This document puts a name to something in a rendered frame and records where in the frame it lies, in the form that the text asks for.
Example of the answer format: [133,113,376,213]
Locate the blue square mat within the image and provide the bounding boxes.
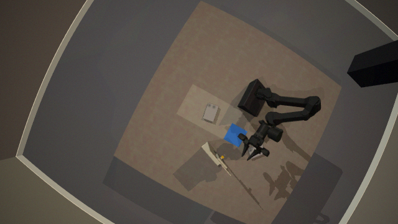
[223,123,247,147]

